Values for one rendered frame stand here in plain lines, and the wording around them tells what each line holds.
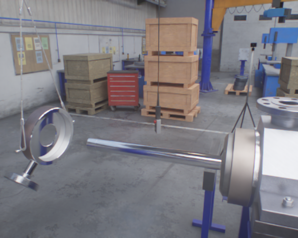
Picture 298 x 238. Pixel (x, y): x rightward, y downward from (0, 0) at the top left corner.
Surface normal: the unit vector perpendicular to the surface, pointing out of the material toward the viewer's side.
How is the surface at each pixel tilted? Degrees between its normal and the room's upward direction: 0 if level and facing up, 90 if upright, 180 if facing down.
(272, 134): 45
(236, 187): 93
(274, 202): 0
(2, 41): 90
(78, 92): 90
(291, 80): 90
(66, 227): 0
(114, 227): 0
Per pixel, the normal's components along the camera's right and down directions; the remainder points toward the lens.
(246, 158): -0.27, -0.33
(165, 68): -0.37, 0.28
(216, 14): -0.79, 0.18
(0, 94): 0.93, 0.11
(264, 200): 0.00, -0.95
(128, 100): -0.02, 0.30
